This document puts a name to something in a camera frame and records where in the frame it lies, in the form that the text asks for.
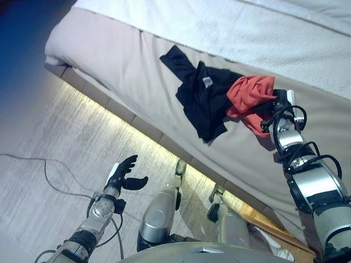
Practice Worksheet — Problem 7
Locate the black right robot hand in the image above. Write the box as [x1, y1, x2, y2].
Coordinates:
[270, 89, 298, 117]

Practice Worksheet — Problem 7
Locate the white duvet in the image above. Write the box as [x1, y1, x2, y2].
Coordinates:
[242, 0, 351, 36]

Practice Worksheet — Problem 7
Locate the white textured bed sheet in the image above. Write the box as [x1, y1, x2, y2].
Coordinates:
[75, 0, 351, 101]

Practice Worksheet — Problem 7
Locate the black garment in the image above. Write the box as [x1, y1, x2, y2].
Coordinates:
[159, 45, 245, 144]

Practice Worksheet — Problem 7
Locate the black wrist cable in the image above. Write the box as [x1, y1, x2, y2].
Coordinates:
[87, 191, 127, 254]
[259, 104, 344, 180]

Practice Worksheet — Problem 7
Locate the grey floor cable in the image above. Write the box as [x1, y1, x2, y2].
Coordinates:
[0, 153, 154, 221]

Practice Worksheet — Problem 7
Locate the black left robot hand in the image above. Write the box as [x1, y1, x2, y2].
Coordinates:
[105, 155, 149, 191]

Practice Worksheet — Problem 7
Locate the grey striped rug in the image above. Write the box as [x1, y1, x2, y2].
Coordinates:
[0, 79, 249, 263]

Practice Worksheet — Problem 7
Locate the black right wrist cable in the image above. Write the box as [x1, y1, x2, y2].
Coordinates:
[259, 104, 344, 180]

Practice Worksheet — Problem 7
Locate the red garment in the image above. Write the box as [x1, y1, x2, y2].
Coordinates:
[224, 75, 278, 137]

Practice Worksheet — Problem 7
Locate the grey robot torso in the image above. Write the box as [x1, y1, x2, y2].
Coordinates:
[117, 240, 288, 263]

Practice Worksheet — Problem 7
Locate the white crumpled cloth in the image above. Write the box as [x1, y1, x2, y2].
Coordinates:
[262, 232, 295, 261]

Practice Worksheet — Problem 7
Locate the beige upholstered bed frame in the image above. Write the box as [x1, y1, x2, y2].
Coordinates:
[43, 63, 316, 254]

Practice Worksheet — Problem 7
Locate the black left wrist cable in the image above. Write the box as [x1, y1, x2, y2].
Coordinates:
[87, 191, 127, 254]

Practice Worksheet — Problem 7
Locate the silver left robot leg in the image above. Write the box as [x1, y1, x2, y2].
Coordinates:
[136, 159, 188, 253]

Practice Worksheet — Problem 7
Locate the brown wicker basket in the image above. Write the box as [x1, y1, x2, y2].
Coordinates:
[240, 202, 316, 259]

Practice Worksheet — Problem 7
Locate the bed with grey cover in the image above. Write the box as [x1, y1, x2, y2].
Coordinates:
[44, 7, 351, 249]

